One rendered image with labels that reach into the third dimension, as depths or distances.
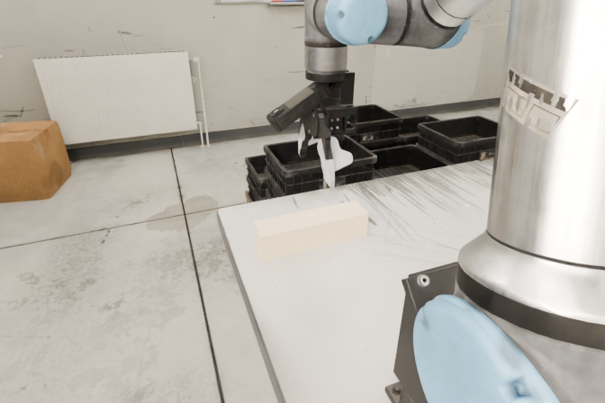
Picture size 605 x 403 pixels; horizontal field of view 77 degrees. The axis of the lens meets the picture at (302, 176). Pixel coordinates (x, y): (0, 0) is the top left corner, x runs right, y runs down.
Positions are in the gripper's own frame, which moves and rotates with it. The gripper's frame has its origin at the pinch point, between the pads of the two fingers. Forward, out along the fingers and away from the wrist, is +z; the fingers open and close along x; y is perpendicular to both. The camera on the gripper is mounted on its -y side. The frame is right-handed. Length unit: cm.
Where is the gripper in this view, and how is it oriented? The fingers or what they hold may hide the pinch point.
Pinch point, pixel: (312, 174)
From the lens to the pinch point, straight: 75.6
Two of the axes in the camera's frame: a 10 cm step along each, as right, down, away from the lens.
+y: 9.3, -1.6, 3.3
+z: 0.0, 9.0, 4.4
